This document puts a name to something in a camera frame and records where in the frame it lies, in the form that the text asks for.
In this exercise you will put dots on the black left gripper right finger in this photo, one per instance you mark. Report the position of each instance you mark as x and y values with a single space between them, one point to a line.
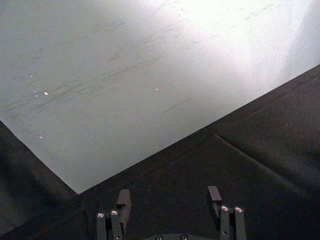
230 222

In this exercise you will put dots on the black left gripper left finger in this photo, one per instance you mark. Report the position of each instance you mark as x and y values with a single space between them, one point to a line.
115 223

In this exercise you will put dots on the black table cloth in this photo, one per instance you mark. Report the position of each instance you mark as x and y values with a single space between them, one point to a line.
225 175

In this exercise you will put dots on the plain pale wall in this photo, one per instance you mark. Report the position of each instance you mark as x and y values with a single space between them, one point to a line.
140 75

